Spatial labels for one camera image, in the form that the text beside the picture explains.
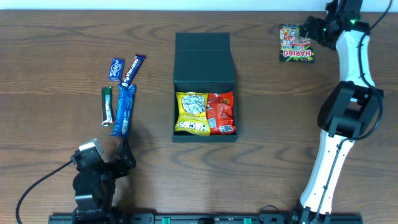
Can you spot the yellow Hacks candy bag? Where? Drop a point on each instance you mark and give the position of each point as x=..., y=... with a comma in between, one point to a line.
x=192, y=113

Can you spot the purple Dairy Milk bar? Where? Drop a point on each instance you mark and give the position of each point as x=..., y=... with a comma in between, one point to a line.
x=132, y=71

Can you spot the blue Eclipse mint pack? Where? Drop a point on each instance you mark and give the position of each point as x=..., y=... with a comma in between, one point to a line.
x=116, y=70

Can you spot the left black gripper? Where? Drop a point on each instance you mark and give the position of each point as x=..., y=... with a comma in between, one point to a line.
x=127, y=158

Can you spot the black open gift box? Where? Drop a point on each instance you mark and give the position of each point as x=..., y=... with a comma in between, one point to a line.
x=204, y=64

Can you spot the green chocolate bar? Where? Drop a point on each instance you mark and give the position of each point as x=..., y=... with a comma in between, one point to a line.
x=106, y=106

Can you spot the Haribo gummy bag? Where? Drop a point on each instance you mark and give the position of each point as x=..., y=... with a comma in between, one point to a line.
x=293, y=47

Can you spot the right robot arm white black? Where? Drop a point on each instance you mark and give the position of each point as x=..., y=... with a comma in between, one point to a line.
x=351, y=113

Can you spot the red Hacks candy bag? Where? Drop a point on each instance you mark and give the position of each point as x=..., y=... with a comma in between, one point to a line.
x=219, y=113

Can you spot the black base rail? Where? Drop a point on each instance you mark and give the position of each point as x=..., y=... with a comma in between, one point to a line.
x=148, y=218

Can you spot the blue Oreo cookie pack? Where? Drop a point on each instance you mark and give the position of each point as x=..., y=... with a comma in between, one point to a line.
x=124, y=109

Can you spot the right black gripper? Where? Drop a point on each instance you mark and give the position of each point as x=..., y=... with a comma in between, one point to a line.
x=313, y=30

